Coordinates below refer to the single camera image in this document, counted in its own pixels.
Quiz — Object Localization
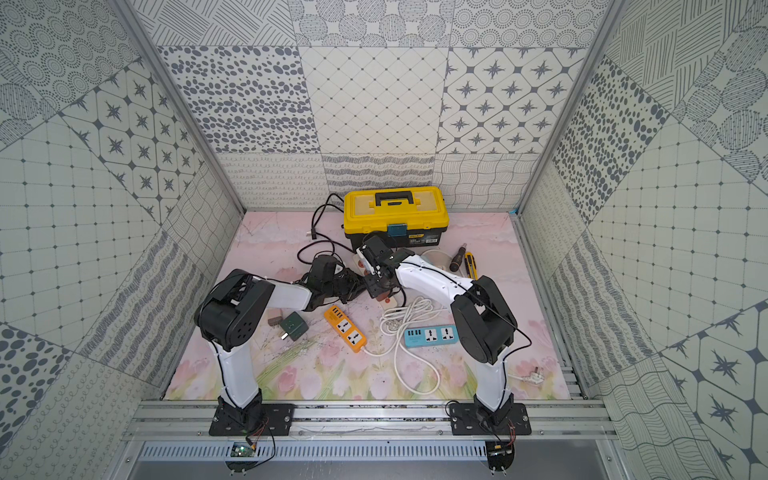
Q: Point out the black handle screwdriver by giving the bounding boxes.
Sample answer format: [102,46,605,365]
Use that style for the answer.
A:
[449,243,467,272]

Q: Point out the white power strip cable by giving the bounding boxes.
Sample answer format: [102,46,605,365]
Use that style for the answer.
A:
[362,296,457,396]

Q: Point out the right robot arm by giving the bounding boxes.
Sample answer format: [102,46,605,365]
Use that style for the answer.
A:
[357,237,518,414]

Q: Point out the aluminium mounting rail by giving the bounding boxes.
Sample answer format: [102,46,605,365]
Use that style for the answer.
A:
[123,400,618,440]

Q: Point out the pink beige plug adapter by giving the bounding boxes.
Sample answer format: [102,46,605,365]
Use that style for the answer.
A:
[266,309,284,327]

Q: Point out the teal round-end power strip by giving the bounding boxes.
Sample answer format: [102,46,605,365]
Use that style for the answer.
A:
[420,249,453,271]

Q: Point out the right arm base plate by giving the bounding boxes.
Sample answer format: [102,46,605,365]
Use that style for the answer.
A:
[444,399,532,437]

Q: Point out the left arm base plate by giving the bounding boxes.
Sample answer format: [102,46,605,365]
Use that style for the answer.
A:
[208,395,296,437]

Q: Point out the orange USB power strip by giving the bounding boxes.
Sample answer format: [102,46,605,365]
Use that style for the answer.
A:
[324,305,367,353]

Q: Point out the teal USB power strip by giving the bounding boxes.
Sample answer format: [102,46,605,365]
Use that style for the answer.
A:
[403,325,459,349]

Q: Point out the yellow black toolbox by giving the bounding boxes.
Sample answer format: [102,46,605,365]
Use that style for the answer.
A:
[343,186,450,250]

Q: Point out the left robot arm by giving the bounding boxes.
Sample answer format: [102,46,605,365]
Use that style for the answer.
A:
[194,255,366,414]

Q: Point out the white plug on mat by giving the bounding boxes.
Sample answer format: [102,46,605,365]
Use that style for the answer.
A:
[507,367,545,385]

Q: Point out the yellow utility knife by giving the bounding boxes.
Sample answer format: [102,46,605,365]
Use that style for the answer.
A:
[464,252,479,280]

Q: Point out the bundled white cable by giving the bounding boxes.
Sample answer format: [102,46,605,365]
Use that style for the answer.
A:
[379,298,448,337]

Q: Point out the dark green dragon cube adapter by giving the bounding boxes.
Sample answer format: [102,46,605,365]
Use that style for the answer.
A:
[279,312,309,341]

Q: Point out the black power cable with plug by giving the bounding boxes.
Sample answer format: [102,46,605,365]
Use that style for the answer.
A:
[296,193,361,268]

